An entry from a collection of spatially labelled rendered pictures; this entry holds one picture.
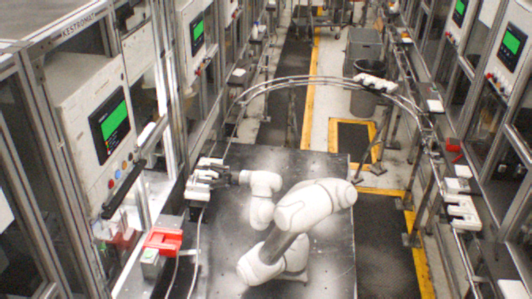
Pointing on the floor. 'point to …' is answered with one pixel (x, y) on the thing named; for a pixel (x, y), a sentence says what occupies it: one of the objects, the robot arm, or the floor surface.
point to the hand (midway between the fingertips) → (201, 174)
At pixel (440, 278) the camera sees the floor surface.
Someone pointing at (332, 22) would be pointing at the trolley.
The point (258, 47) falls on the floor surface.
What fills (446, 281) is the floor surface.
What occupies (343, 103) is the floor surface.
